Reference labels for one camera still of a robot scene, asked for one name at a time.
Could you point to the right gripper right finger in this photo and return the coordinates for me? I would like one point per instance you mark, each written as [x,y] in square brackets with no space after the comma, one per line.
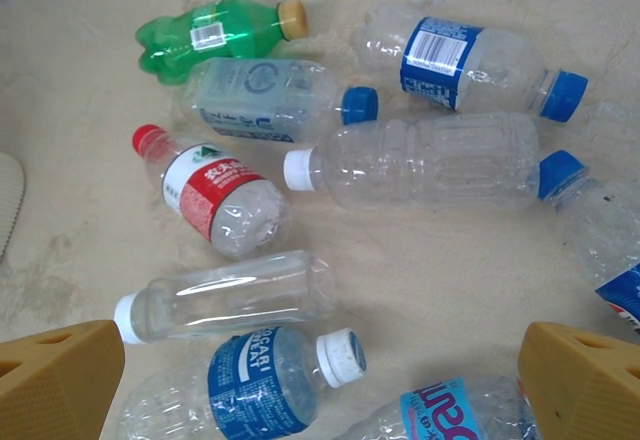
[590,390]

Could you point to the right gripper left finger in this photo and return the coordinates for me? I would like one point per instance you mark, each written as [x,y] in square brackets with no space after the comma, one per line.
[55,390]

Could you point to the clear bottle cyan label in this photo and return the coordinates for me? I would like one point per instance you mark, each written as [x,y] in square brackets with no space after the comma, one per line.
[445,410]

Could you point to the clear square bottle white cap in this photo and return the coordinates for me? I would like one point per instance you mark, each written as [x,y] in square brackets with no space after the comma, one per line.
[230,295]

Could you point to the Pocari Sweat blue label bottle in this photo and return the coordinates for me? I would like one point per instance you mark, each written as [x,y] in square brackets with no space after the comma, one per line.
[255,390]

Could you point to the clear ribbed bottle white cap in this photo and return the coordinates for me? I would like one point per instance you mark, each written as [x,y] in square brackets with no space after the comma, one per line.
[425,160]

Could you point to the frosted soda water bottle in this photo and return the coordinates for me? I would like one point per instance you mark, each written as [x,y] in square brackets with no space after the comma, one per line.
[260,100]

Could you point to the clear bottle dark blue label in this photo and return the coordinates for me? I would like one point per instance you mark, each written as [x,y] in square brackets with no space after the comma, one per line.
[450,60]

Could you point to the crinkled bottle blue red label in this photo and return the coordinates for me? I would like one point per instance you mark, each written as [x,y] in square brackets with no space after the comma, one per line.
[595,230]

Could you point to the red white label bottle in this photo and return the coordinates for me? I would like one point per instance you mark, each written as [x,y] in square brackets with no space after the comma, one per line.
[215,195]

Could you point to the green bottle with barcode label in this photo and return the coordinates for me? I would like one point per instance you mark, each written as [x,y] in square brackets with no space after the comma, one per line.
[220,35]

